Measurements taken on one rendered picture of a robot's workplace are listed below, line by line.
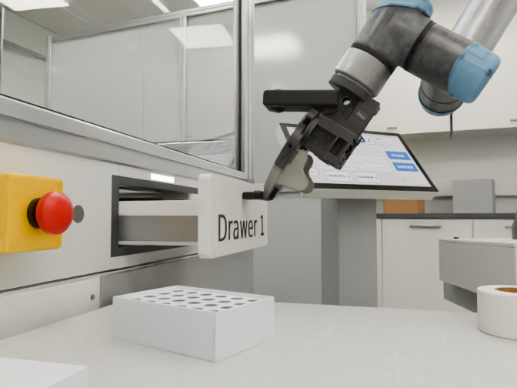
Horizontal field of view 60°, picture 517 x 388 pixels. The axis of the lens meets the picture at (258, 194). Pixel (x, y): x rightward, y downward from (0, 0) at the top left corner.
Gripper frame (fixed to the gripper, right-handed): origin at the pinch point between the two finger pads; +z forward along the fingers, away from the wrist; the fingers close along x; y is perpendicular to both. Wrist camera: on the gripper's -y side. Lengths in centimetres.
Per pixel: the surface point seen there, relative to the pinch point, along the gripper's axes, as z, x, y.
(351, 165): -14, 84, -2
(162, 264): 20.7, 0.4, -8.1
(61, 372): 12.4, -44.3, 6.5
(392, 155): -26, 100, 7
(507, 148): -109, 342, 65
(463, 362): -0.6, -30.3, 27.9
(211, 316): 7.4, -35.2, 10.6
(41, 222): 10.7, -34.8, -7.0
